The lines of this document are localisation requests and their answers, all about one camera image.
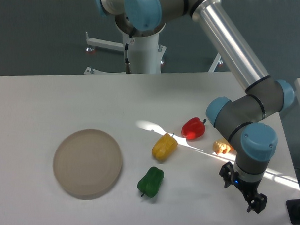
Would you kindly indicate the beige round plate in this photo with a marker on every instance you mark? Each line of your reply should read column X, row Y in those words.
column 87, row 163

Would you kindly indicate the green bell pepper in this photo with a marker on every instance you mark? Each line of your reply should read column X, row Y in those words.
column 150, row 184

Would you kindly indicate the red bell pepper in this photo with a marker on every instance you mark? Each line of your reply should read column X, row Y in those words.
column 193, row 129

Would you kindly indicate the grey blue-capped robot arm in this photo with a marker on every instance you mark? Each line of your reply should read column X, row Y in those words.
column 240, row 121

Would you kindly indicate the black device at table edge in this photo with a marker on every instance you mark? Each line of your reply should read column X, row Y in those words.
column 293, row 205

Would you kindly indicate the yellow bell pepper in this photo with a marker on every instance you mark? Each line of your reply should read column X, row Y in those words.
column 164, row 147

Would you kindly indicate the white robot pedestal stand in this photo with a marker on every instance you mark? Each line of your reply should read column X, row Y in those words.
column 175, row 47

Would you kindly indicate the pale yellow orange toy food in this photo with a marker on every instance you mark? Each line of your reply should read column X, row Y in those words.
column 222, row 146

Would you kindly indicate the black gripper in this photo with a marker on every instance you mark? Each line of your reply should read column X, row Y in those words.
column 247, row 184

